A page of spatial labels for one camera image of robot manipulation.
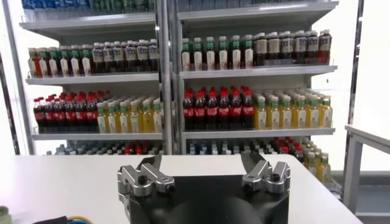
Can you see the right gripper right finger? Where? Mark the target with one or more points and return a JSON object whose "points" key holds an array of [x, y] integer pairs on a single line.
{"points": [[268, 176]]}

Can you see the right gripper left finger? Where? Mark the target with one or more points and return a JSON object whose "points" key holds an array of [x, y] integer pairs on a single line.
{"points": [[143, 179]]}

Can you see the grey metal shelf board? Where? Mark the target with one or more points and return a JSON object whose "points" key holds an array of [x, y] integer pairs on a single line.
{"points": [[259, 72], [259, 10], [259, 133], [91, 136], [91, 79], [91, 22]]}

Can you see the yellow juice bottle green label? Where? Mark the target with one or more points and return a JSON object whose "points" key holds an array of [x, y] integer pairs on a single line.
{"points": [[112, 121], [146, 121], [274, 115], [300, 115], [326, 115], [123, 121], [324, 170], [314, 115], [287, 115], [157, 121], [135, 121], [102, 121], [261, 115]]}

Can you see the cola bottle red cap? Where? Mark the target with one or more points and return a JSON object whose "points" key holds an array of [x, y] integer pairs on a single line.
{"points": [[91, 117], [39, 117], [236, 112], [248, 112], [224, 112], [211, 112], [60, 117], [49, 117], [200, 112], [81, 117], [70, 117], [188, 112]]}

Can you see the grey metal shelving unit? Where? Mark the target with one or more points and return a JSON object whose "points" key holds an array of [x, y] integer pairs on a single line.
{"points": [[163, 91], [178, 91]]}

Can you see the dark bottle white blue label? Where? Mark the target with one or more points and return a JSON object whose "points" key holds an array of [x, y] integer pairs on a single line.
{"points": [[131, 58], [108, 58], [142, 58], [300, 48], [97, 58], [287, 48], [119, 58], [312, 48], [153, 58]]}

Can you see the dark bottle beige label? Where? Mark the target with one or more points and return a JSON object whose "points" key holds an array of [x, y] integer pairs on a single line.
{"points": [[273, 48], [260, 50]]}

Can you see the red brown tea bottle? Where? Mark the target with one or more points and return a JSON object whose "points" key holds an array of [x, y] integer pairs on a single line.
{"points": [[325, 48]]}

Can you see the reddish tea bottle green cap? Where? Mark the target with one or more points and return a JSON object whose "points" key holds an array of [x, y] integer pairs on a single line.
{"points": [[33, 65]]}

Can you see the grey metal frame side table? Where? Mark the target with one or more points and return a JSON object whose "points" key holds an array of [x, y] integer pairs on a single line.
{"points": [[353, 170]]}

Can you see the black slanted metal post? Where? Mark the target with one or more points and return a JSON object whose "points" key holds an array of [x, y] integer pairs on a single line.
{"points": [[354, 76], [12, 121]]}

